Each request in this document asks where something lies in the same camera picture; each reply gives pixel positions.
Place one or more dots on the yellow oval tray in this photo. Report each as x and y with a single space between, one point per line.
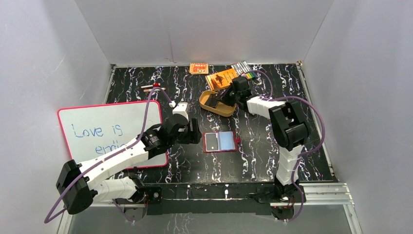
222 110

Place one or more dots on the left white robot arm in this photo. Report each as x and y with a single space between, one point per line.
113 161

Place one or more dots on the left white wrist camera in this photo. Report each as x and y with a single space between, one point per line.
181 109

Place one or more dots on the black credit card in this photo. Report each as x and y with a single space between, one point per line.
212 101
211 142

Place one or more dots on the small orange card box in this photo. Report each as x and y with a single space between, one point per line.
198 68

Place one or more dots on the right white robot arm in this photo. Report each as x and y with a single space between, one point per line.
289 127

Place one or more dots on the red card holder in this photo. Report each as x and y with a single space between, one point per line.
227 142

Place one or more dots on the orange white marker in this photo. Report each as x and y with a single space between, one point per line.
154 89

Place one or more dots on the orange book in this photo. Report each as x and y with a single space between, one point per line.
221 80

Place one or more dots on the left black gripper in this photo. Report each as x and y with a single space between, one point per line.
194 134

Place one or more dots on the coloured marker set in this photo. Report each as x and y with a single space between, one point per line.
243 69

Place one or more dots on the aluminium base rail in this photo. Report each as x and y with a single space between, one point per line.
268 198

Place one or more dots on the pink framed whiteboard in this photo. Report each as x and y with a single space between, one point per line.
92 131

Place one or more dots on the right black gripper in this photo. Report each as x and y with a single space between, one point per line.
224 98

